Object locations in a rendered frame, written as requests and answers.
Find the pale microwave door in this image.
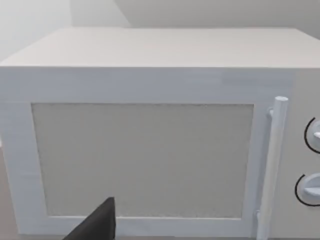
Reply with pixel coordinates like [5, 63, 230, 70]
[0, 65, 294, 238]

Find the pale microwave oven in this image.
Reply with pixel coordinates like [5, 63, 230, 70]
[0, 27, 320, 240]

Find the white microwave knob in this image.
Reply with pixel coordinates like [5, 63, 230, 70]
[294, 173, 320, 207]
[304, 117, 320, 153]

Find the white microwave door handle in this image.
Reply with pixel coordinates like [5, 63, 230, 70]
[254, 95, 289, 240]

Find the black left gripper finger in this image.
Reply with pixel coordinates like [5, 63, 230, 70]
[61, 196, 117, 240]

